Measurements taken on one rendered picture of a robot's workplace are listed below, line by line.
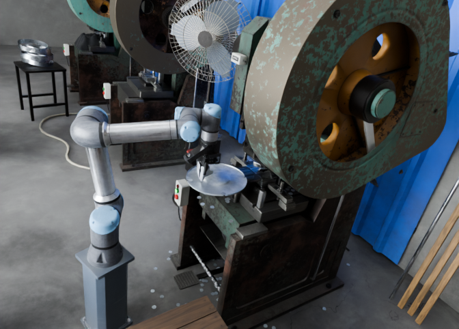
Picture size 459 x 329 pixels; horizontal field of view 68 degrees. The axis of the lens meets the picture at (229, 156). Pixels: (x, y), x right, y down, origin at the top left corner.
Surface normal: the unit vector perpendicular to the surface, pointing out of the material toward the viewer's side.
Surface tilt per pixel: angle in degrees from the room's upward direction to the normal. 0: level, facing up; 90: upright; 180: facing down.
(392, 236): 90
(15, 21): 90
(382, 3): 90
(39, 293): 0
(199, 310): 0
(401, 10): 90
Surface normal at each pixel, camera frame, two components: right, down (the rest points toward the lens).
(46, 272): 0.15, -0.88
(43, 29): 0.52, 0.45
